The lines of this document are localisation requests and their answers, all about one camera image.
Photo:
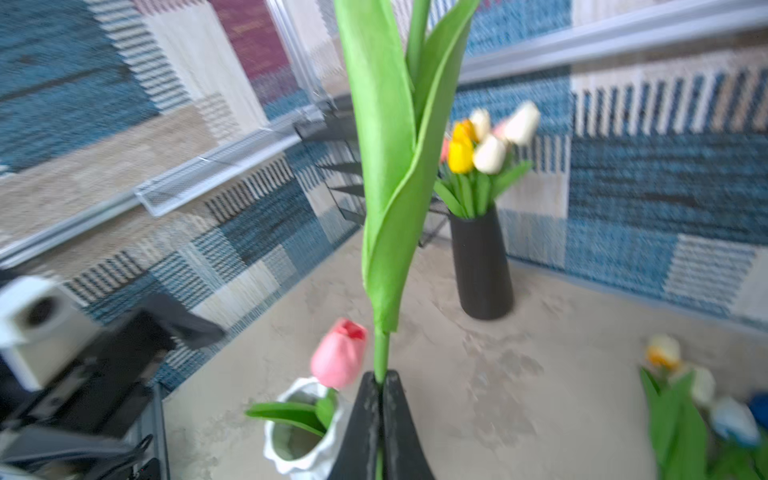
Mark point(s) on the black cylindrical vase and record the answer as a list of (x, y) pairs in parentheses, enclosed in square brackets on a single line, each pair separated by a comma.
[(481, 268)]

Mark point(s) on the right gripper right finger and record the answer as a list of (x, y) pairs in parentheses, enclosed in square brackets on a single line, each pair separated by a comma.
[(403, 456)]

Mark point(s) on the black wire shelf rack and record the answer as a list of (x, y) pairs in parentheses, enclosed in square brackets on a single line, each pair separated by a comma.
[(331, 123)]

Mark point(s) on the orange yellow tulip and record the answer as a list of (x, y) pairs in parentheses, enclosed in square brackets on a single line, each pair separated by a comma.
[(463, 132)]

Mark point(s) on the blue tulip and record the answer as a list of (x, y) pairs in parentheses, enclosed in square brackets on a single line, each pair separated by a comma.
[(758, 405), (735, 425)]

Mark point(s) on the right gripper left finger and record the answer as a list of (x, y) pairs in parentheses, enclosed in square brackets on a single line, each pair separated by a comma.
[(358, 456)]

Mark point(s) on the cream white tulip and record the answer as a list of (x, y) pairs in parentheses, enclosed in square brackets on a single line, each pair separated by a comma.
[(522, 125)]

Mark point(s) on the white ribbed ceramic vase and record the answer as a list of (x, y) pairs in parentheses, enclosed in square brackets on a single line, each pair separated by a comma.
[(302, 455)]

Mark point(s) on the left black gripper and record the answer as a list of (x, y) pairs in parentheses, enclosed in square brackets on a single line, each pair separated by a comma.
[(101, 417)]

